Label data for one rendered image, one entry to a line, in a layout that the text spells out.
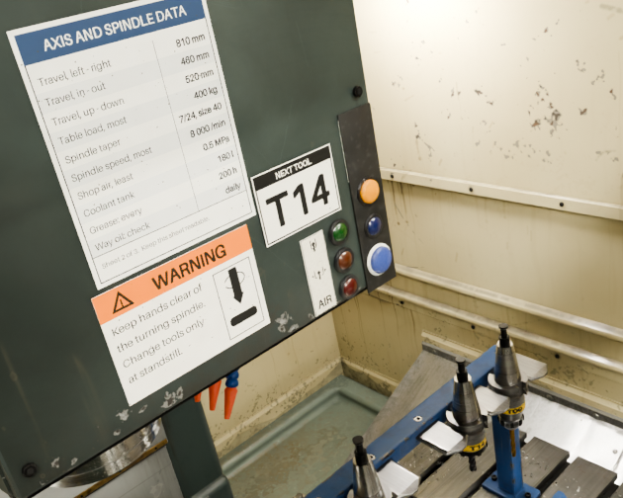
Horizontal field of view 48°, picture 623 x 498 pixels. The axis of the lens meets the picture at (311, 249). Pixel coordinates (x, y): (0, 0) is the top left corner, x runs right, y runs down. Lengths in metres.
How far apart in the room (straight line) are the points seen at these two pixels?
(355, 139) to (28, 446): 0.40
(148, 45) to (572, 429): 1.37
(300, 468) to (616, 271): 1.05
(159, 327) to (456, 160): 1.10
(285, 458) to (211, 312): 1.51
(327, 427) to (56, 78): 1.77
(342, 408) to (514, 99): 1.18
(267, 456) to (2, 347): 1.64
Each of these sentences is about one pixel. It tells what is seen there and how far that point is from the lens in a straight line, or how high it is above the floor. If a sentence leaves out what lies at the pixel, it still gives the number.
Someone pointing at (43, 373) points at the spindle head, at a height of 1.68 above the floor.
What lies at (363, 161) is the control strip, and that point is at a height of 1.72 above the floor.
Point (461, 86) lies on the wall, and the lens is 1.54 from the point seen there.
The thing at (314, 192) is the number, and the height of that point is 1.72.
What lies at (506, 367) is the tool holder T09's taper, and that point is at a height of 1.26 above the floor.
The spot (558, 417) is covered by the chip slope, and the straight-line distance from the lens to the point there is 1.74.
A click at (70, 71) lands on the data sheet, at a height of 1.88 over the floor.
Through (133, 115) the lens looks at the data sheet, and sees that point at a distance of 0.57.
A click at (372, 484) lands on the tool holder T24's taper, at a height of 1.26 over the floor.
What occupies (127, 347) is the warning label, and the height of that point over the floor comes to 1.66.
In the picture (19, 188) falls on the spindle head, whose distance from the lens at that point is 0.54.
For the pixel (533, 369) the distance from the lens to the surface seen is 1.25.
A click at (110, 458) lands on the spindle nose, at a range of 0.80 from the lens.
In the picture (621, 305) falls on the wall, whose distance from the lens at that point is 1.53.
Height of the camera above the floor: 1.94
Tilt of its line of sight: 24 degrees down
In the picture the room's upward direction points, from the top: 12 degrees counter-clockwise
